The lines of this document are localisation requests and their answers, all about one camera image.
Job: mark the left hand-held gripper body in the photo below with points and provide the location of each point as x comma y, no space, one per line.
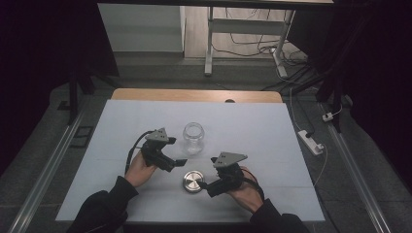
155,145

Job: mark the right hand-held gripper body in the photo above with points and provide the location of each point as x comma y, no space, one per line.
228,171

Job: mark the silver metal jar lid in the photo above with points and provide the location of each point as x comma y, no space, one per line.
193,181

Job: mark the clear glass jar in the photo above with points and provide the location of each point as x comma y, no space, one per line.
193,139

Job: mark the person's right hand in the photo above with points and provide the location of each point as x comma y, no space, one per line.
247,194

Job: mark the person's left hand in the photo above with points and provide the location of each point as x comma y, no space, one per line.
139,171

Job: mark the white table mat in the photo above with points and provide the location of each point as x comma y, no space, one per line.
259,136

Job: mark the white power strip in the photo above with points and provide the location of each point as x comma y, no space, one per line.
310,142

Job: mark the black plug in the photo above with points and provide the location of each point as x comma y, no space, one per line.
310,132

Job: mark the small white adapter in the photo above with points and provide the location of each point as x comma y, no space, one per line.
327,116

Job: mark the white cabinet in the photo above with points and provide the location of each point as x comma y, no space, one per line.
142,27

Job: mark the black curtain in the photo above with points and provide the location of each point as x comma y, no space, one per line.
382,81
39,64

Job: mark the black floor frame plate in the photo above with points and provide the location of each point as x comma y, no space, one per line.
82,136

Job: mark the aluminium floor rail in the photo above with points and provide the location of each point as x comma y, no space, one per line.
356,174
48,171

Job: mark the white desk frame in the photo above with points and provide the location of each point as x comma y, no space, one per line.
246,26

